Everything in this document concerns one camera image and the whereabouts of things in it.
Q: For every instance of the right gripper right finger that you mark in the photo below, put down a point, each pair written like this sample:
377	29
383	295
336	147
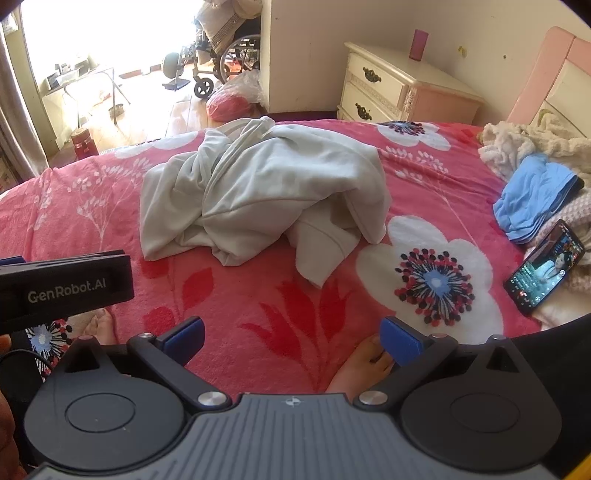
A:
416	356

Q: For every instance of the folding table by window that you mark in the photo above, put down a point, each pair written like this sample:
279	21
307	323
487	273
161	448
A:
70	97

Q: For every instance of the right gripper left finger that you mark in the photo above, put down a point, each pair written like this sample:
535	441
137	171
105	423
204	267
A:
163	358

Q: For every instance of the pink bag in plastic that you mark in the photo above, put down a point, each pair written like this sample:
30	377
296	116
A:
236	98

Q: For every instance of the beige curtain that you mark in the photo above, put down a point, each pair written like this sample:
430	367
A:
20	143

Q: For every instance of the wheelchair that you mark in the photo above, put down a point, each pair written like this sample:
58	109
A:
228	43

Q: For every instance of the blue folded garment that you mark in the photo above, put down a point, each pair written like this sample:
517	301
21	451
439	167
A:
538	189

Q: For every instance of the black smartphone lit screen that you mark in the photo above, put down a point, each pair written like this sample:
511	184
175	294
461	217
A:
545	268

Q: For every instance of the cream two-drawer nightstand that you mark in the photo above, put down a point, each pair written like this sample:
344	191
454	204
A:
383	84

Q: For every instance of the pink cup on nightstand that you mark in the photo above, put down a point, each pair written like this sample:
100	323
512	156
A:
418	45

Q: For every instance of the pink floral bed blanket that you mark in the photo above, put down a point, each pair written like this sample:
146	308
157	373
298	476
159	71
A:
441	267

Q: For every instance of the cream fluffy blanket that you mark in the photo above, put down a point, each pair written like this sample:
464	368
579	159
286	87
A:
505	145

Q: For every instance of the white sweatshirt orange bear outline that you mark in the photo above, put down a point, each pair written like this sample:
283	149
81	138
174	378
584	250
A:
253	181

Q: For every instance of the bare foot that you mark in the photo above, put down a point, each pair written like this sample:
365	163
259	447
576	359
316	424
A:
368	365

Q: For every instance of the pink bed headboard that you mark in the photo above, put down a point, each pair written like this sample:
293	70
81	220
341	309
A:
559	81

